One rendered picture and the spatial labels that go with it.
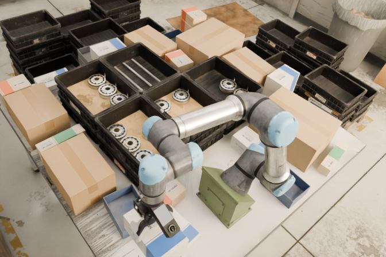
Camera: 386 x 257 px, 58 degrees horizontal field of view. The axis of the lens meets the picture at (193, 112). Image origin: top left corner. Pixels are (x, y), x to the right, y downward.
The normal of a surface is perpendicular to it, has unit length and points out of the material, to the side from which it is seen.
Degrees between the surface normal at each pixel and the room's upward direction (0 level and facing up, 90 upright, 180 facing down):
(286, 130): 78
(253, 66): 0
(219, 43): 0
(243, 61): 0
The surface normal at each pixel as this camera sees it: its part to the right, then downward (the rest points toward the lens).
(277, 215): 0.10, -0.70
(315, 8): -0.75, 0.41
